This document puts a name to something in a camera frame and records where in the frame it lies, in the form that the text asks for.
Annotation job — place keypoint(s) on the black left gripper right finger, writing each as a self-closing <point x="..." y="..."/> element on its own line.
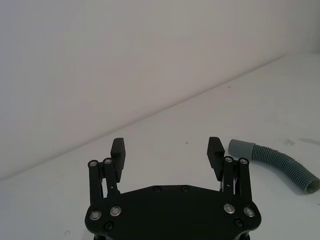
<point x="215" y="160"/>

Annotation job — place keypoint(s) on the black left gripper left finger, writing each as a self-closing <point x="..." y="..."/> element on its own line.
<point x="117" y="160"/>

